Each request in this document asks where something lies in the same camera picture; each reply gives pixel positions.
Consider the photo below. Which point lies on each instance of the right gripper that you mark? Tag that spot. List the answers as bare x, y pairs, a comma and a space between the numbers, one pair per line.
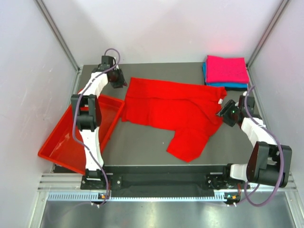
231, 103

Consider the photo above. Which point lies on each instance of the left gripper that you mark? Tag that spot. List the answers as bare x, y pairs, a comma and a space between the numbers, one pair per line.
121, 81

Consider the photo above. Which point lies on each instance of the red t-shirt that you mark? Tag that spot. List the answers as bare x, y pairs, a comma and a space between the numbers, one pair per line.
190, 111

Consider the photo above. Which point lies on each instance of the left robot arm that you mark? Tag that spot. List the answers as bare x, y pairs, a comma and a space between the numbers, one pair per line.
87, 119

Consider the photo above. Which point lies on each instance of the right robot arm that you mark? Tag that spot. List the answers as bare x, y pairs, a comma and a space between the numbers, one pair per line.
268, 162

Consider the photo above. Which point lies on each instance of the black folded t-shirt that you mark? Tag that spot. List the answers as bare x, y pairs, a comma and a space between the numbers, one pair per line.
229, 86

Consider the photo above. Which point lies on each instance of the blue folded t-shirt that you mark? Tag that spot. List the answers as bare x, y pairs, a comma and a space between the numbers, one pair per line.
204, 70

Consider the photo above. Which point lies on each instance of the pink folded t-shirt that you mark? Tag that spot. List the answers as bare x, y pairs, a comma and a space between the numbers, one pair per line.
226, 70

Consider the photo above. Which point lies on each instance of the red plastic bin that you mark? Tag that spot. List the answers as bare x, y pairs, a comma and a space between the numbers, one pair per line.
61, 149

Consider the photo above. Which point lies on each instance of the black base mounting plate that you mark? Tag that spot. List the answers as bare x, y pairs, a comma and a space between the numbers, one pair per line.
161, 180

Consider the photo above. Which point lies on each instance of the left aluminium frame post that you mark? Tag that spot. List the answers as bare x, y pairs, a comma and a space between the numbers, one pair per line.
51, 23

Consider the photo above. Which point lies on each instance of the aluminium frame post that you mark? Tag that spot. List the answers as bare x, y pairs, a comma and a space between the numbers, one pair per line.
269, 29
51, 23

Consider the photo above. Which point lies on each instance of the right aluminium frame post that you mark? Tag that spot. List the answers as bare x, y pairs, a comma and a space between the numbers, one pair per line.
269, 29

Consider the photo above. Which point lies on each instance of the aluminium front rail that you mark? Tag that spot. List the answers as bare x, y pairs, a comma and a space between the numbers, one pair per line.
67, 187

